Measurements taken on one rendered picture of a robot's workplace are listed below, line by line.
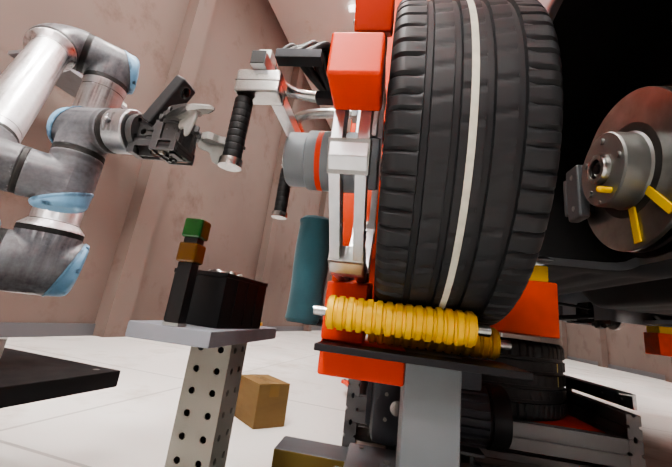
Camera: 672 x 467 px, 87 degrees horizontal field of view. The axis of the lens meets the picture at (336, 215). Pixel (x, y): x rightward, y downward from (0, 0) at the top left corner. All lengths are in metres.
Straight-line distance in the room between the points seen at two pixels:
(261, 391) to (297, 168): 1.20
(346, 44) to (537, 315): 0.96
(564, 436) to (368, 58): 1.19
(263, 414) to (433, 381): 1.19
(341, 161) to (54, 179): 0.53
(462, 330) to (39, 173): 0.78
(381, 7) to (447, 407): 0.75
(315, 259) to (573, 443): 0.94
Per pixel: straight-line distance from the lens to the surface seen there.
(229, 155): 0.69
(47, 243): 1.14
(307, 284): 0.86
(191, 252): 0.76
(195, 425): 0.97
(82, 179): 0.84
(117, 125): 0.81
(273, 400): 1.82
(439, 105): 0.52
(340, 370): 0.72
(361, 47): 0.53
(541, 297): 1.24
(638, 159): 0.84
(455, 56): 0.58
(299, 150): 0.80
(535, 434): 1.36
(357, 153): 0.54
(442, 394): 0.72
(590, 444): 1.42
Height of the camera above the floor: 0.50
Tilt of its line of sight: 16 degrees up
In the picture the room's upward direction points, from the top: 7 degrees clockwise
